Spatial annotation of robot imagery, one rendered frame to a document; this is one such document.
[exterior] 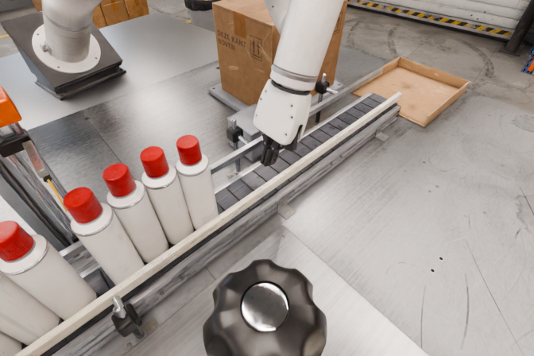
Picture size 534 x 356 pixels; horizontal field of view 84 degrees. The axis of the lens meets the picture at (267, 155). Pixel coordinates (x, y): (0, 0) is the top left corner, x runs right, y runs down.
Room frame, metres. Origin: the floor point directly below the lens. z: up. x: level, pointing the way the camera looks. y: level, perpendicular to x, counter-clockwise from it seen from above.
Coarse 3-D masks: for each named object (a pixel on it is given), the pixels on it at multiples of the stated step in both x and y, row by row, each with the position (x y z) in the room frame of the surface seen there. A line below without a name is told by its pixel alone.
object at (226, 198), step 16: (368, 96) 0.79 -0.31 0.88; (352, 112) 0.71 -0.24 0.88; (368, 112) 0.71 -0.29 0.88; (384, 112) 0.71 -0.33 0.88; (320, 128) 0.63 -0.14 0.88; (336, 128) 0.63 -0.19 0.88; (304, 144) 0.57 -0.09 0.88; (320, 144) 0.57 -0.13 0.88; (288, 160) 0.51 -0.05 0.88; (320, 160) 0.51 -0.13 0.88; (256, 176) 0.46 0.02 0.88; (272, 176) 0.46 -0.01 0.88; (224, 192) 0.41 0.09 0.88; (240, 192) 0.41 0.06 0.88; (272, 192) 0.41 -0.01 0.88; (224, 208) 0.37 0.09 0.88; (224, 224) 0.33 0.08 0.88; (208, 240) 0.30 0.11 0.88; (96, 272) 0.24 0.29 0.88; (160, 272) 0.24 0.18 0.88; (96, 288) 0.21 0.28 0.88; (112, 304) 0.18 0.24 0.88; (96, 320) 0.16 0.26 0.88; (48, 352) 0.12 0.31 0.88
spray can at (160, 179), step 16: (144, 160) 0.30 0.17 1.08; (160, 160) 0.30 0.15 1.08; (144, 176) 0.30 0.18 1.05; (160, 176) 0.30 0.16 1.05; (176, 176) 0.31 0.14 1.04; (160, 192) 0.28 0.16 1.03; (176, 192) 0.30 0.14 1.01; (160, 208) 0.28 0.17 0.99; (176, 208) 0.29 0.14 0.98; (176, 224) 0.29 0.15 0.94; (176, 240) 0.28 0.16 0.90
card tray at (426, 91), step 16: (400, 64) 1.08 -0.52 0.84; (416, 64) 1.04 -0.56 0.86; (384, 80) 0.97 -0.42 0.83; (400, 80) 0.97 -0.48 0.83; (416, 80) 0.97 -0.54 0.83; (432, 80) 0.97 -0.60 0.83; (448, 80) 0.95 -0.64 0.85; (464, 80) 0.91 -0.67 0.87; (384, 96) 0.87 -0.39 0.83; (416, 96) 0.87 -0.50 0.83; (432, 96) 0.87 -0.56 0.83; (448, 96) 0.87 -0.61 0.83; (400, 112) 0.77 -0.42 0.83; (416, 112) 0.77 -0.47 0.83; (432, 112) 0.72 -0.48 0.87
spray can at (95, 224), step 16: (80, 192) 0.24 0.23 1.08; (80, 208) 0.22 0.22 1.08; (96, 208) 0.23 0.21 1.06; (80, 224) 0.22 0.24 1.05; (96, 224) 0.22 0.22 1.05; (112, 224) 0.23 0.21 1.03; (80, 240) 0.21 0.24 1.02; (96, 240) 0.21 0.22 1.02; (112, 240) 0.22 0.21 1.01; (128, 240) 0.24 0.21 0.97; (96, 256) 0.21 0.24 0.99; (112, 256) 0.21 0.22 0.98; (128, 256) 0.22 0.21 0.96; (112, 272) 0.21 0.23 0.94; (128, 272) 0.21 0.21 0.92
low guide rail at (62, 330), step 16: (400, 96) 0.75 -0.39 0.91; (352, 128) 0.59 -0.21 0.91; (336, 144) 0.55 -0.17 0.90; (304, 160) 0.47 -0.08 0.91; (288, 176) 0.44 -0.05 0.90; (256, 192) 0.38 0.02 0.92; (240, 208) 0.35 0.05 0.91; (208, 224) 0.31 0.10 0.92; (192, 240) 0.28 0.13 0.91; (160, 256) 0.25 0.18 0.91; (176, 256) 0.25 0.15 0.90; (144, 272) 0.22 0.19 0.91; (112, 288) 0.19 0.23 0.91; (128, 288) 0.20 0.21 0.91; (96, 304) 0.17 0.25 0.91; (80, 320) 0.15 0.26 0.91; (48, 336) 0.13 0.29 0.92; (64, 336) 0.13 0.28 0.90; (32, 352) 0.11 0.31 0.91
